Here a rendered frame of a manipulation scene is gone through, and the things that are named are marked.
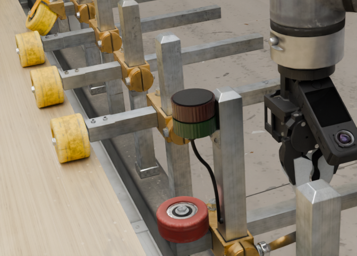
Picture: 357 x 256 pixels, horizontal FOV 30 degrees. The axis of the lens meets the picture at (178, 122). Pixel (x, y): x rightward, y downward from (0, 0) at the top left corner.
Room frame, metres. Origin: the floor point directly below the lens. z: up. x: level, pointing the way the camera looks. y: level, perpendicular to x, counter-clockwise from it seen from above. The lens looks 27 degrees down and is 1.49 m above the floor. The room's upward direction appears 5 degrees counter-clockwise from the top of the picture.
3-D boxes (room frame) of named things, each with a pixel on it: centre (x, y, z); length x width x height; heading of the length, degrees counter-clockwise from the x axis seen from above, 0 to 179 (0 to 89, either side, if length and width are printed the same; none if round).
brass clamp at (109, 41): (1.56, 0.16, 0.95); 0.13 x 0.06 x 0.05; 17
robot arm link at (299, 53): (0.77, -0.16, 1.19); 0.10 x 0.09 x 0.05; 107
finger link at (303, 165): (0.77, -0.15, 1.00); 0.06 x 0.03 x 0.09; 17
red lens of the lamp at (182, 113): (0.81, -0.02, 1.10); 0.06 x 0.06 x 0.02
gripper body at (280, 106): (0.78, -0.16, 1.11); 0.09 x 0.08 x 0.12; 17
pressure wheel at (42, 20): (1.78, 0.35, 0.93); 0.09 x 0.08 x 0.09; 107
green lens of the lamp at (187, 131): (0.81, -0.02, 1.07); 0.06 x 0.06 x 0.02
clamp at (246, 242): (0.85, -0.06, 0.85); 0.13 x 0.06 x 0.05; 17
